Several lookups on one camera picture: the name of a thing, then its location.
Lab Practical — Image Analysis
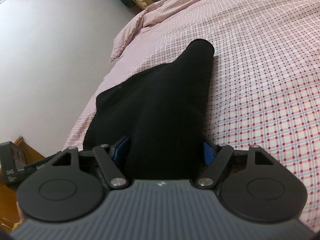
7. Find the wooden bedside cabinet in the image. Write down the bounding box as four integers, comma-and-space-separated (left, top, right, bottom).
0, 137, 44, 232

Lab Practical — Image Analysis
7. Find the black knit cardigan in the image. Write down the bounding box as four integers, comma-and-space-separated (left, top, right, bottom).
83, 39, 214, 180

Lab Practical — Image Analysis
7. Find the pink checked bed cover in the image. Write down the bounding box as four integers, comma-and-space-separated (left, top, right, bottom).
61, 0, 320, 231

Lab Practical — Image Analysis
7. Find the person's left hand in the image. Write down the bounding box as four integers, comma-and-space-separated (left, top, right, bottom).
15, 202, 25, 227

